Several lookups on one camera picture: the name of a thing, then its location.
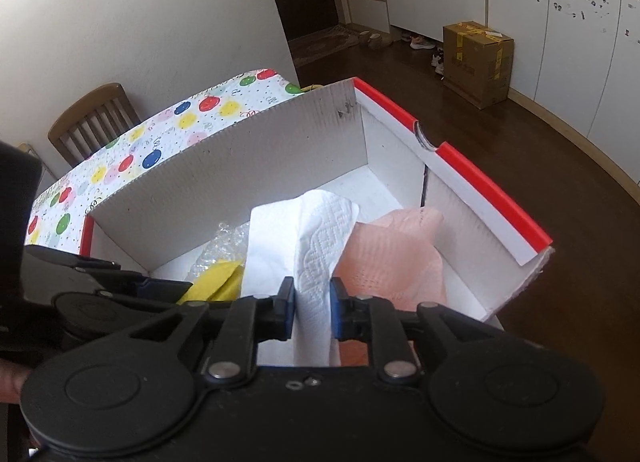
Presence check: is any yellow sponge cloth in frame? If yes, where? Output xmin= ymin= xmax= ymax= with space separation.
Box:
xmin=177 ymin=261 xmax=244 ymax=305

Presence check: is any pink mesh bath pouf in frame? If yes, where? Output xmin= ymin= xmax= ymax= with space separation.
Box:
xmin=332 ymin=206 xmax=449 ymax=368

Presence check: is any bubble wrap piece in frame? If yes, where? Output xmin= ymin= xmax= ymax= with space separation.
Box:
xmin=186 ymin=222 xmax=250 ymax=282

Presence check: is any white paper towel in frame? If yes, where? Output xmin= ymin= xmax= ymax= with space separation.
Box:
xmin=241 ymin=190 xmax=359 ymax=368

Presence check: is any person's left hand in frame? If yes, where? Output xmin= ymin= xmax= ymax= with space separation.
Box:
xmin=0 ymin=359 xmax=32 ymax=404

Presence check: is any colourful dotted tablecloth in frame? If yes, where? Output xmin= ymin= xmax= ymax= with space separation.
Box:
xmin=25 ymin=68 xmax=303 ymax=254

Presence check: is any wooden side table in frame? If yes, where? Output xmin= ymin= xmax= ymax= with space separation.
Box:
xmin=17 ymin=143 xmax=58 ymax=185

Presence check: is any red cardboard shoe box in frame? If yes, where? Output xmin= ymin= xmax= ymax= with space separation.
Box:
xmin=78 ymin=76 xmax=556 ymax=368

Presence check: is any brown wooden chair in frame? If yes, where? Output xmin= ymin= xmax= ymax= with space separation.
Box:
xmin=48 ymin=82 xmax=141 ymax=167

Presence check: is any brown cardboard carton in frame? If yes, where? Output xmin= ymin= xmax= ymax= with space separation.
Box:
xmin=442 ymin=22 xmax=515 ymax=110

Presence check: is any white cabinet wall unit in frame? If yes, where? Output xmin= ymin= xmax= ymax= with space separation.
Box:
xmin=339 ymin=0 xmax=640 ymax=173

